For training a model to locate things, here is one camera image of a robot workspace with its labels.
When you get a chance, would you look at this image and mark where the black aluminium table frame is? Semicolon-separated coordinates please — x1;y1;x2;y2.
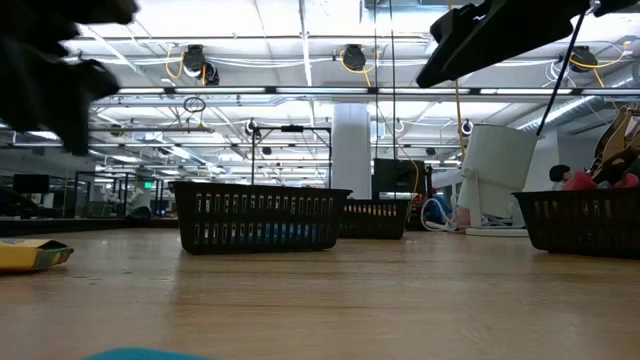
0;216;531;240

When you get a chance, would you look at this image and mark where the yellow cable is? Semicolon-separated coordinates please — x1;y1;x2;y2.
452;84;469;162

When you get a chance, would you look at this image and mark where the black perforated computer case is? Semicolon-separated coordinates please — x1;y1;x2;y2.
371;158;427;201

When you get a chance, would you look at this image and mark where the person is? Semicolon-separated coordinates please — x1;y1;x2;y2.
548;163;575;192

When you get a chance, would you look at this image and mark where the yellow crayon box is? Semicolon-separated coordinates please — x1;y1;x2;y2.
0;237;76;275

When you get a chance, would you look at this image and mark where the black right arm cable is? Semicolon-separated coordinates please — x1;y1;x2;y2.
535;7;587;137

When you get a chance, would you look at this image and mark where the black monitor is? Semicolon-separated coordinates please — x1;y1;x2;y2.
12;173;51;195

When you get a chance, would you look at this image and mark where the white lamp cable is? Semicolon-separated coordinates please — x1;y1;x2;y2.
418;195;469;233

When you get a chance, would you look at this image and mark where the black plastic mesh basket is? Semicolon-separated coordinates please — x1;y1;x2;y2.
339;198;412;241
512;187;640;261
171;180;354;256

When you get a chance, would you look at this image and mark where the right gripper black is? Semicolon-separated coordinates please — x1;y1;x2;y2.
416;0;640;90

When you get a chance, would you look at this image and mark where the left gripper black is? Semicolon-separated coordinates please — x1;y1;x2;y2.
0;39;122;157

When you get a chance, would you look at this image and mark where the black ceiling cable reel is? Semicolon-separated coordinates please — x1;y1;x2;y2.
569;44;600;73
342;43;368;72
181;43;221;86

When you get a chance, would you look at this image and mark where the black distant rig frame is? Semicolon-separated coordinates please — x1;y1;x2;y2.
249;123;333;190

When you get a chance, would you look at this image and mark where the white building pillar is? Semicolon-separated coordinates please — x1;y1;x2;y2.
331;102;373;200

